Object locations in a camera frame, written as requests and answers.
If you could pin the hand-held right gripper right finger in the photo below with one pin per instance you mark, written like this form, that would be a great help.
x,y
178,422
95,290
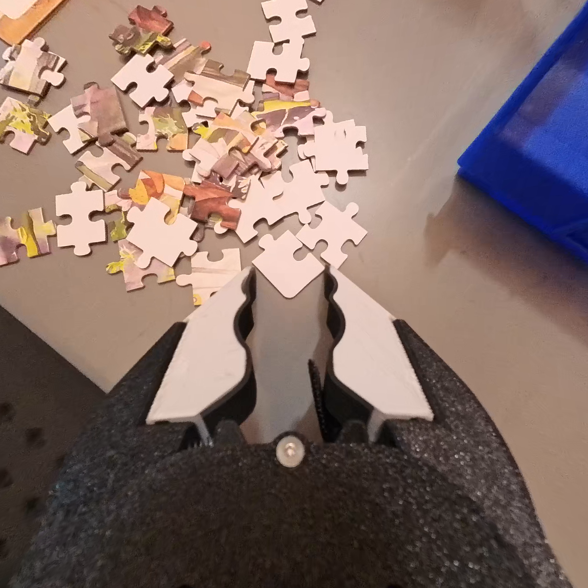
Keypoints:
x,y
376,367

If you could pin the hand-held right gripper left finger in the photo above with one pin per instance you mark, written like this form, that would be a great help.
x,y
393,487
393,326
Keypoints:
x,y
202,363

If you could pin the white-backed grey corner puzzle piece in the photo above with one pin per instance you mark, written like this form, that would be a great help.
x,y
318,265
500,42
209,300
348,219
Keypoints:
x,y
289,266

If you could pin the pile of puzzle pieces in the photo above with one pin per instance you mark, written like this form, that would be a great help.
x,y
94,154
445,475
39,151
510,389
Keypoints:
x,y
151,229

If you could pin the green and brown puzzle piece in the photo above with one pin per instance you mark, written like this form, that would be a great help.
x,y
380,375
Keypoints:
x,y
142,30

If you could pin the cardboard puzzle frame tray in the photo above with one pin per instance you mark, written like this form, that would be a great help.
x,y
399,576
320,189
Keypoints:
x,y
32,23

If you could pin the grey desk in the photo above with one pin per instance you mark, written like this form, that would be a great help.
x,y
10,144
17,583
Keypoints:
x,y
436,92

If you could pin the black dimpled chair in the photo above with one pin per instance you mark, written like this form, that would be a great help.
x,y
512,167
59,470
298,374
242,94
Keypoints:
x,y
36,413

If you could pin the blue plastic bin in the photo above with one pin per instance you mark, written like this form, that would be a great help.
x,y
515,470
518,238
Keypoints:
x,y
542,151

